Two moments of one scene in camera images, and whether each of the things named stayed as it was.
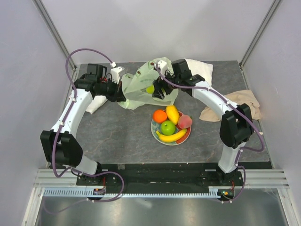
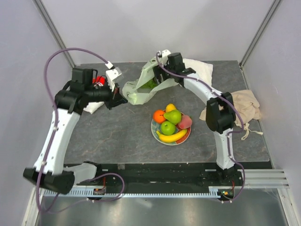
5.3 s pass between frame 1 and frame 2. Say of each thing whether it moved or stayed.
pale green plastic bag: moved
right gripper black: moved
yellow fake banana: stayed
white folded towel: stayed
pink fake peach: stayed
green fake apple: stayed
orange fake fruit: stayed
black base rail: stayed
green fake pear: moved
